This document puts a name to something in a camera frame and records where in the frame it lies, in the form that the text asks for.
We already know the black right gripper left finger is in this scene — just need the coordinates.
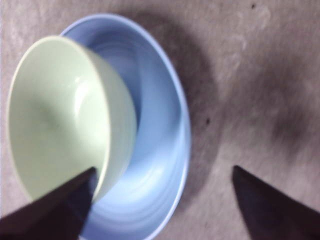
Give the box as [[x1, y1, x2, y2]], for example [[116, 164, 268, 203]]
[[0, 166, 98, 240]]

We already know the blue plate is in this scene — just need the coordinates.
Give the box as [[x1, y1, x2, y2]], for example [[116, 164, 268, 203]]
[[59, 13, 192, 240]]

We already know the green ribbed bowl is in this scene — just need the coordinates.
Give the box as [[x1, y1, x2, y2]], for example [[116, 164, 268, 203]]
[[6, 35, 138, 203]]

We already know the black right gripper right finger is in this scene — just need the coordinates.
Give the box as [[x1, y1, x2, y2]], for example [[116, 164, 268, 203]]
[[233, 165, 320, 240]]

